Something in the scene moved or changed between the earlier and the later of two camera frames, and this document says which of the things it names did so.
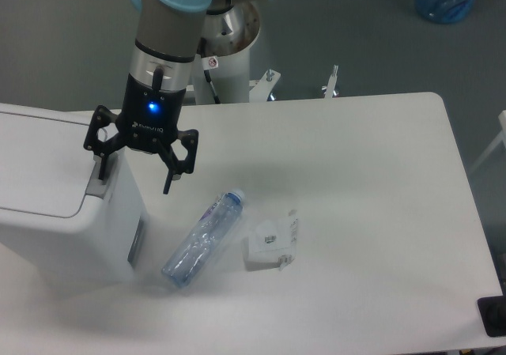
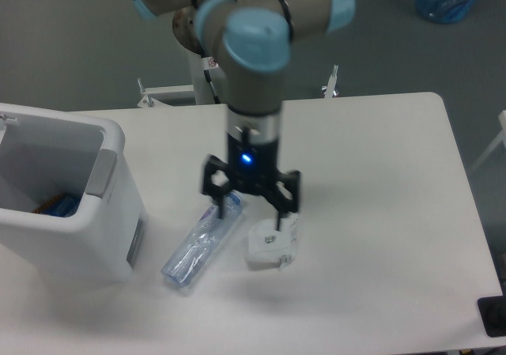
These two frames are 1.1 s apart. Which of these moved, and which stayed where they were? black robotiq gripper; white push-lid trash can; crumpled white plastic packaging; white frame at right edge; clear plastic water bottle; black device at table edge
Moved: white push-lid trash can; black robotiq gripper
Stayed: black device at table edge; clear plastic water bottle; white frame at right edge; crumpled white plastic packaging
